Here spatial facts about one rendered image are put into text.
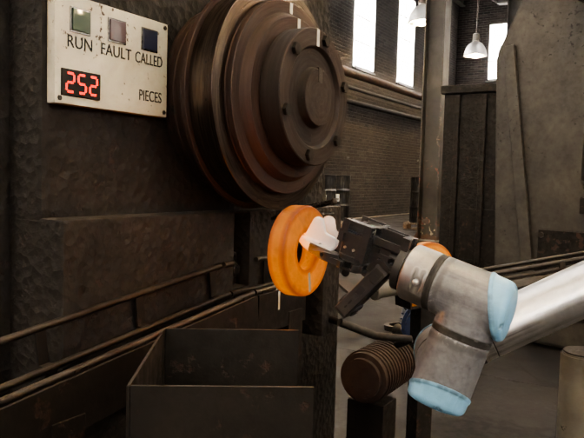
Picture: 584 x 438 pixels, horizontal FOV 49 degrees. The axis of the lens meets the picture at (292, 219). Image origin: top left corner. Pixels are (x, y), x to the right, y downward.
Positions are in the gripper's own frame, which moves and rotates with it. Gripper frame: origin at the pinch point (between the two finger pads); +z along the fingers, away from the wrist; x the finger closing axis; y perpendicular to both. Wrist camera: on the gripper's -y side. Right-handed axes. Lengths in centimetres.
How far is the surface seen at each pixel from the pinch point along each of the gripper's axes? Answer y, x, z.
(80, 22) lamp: 26, 22, 39
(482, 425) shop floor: -85, -152, -17
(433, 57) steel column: 104, -872, 334
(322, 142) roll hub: 14.4, -25.0, 14.6
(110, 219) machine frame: -4.8, 17.9, 27.3
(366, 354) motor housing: -33, -43, -2
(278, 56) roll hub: 29.3, -8.2, 19.4
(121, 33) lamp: 25.9, 12.8, 39.1
